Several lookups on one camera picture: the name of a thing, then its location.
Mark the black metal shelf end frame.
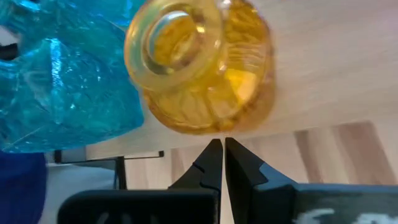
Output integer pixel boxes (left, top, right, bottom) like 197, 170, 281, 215
54, 150, 165, 190

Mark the teal urn-shaped glass vase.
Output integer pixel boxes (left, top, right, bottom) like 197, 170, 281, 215
0, 0, 147, 154

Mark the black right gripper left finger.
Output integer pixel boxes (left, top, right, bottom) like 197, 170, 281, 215
169, 138, 224, 192

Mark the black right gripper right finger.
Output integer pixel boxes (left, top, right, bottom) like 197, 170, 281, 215
225, 137, 296, 224

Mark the wooden shelf board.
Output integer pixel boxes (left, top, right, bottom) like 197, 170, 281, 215
46, 0, 398, 155

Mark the yellow large fluted vase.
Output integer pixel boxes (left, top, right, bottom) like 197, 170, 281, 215
124, 0, 276, 135

